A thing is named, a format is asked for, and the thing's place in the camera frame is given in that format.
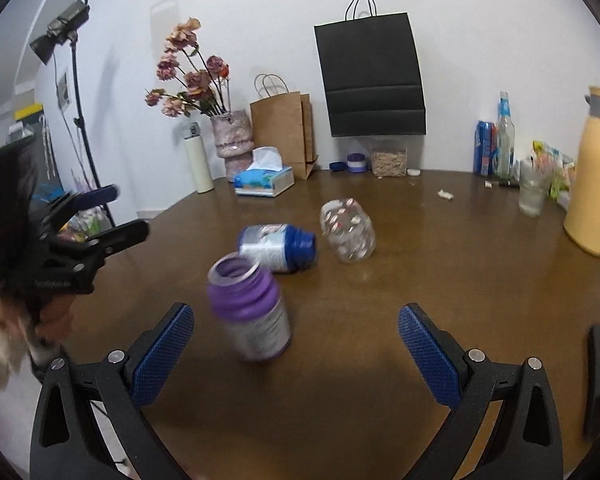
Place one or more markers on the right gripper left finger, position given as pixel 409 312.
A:
pixel 67 442

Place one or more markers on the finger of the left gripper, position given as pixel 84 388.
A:
pixel 87 200
pixel 97 248

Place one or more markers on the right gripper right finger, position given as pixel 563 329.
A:
pixel 525 441

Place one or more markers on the purple pill bottle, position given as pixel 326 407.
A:
pixel 247 299

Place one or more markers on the blue pill bottle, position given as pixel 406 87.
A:
pixel 282 248

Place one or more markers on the left hand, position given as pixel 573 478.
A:
pixel 55 318

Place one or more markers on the white thermos bottle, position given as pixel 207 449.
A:
pixel 198 161

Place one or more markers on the pink ceramic vase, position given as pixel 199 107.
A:
pixel 233 140

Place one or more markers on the dried pink flowers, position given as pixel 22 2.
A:
pixel 196 83

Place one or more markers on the blue tissue box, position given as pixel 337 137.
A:
pixel 267 176

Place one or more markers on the brown paper bag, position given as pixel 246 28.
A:
pixel 283 119

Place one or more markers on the yellow thermos jug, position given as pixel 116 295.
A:
pixel 582 220

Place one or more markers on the clear plastic jar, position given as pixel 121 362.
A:
pixel 348 229

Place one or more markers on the blue lid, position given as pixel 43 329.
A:
pixel 337 166

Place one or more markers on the small paper scrap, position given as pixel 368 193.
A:
pixel 445 195

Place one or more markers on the clear drinking glass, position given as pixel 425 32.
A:
pixel 534 184

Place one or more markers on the snack packets pile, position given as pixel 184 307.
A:
pixel 558 167

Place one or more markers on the glass bottle blue cap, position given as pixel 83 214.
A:
pixel 505 139

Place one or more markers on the small purple white jar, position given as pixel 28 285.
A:
pixel 357 163

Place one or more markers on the blue drink can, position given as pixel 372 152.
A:
pixel 484 148

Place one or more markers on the clear container of nuts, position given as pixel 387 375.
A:
pixel 388 156

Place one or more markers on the black paper bag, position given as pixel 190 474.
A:
pixel 371 75

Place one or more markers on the wall picture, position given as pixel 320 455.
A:
pixel 63 91

